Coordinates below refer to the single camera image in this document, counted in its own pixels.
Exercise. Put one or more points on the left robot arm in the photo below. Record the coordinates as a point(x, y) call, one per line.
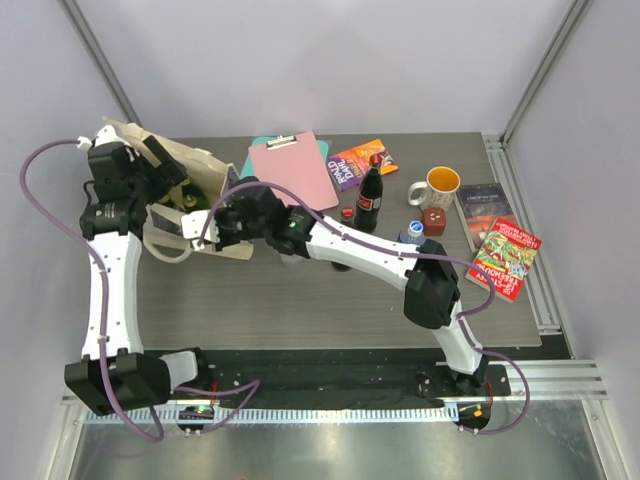
point(114, 372)

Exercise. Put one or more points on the red Treehouse book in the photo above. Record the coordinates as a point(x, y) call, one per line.
point(506, 256)

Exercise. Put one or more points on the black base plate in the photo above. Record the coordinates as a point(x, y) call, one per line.
point(413, 370)

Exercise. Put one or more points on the brown red cube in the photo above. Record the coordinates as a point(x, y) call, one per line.
point(434, 221)

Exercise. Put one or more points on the dark purple book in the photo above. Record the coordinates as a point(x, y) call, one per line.
point(478, 207)

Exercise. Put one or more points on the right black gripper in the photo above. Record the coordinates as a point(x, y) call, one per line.
point(219, 216)

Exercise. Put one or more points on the white mug orange inside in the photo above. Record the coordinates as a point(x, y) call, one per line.
point(437, 190)

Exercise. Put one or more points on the canvas tote bag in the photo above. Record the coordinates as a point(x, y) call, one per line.
point(174, 221)

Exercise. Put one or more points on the Roald Dahl book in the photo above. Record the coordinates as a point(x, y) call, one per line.
point(349, 167)

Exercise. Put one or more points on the pink clipboard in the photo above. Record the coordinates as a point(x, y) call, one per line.
point(296, 164)

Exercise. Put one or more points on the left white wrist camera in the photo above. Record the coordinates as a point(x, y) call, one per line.
point(107, 134)

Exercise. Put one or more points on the Pocari Sweat plastic bottle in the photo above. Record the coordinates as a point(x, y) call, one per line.
point(291, 260)

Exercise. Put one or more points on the slotted cable duct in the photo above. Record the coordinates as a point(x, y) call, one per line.
point(186, 414)

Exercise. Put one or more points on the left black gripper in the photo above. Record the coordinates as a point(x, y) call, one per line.
point(171, 173)

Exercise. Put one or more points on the green glass bottle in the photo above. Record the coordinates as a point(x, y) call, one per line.
point(192, 203)
point(177, 194)

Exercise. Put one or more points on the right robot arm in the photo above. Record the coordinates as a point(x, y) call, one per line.
point(425, 274)

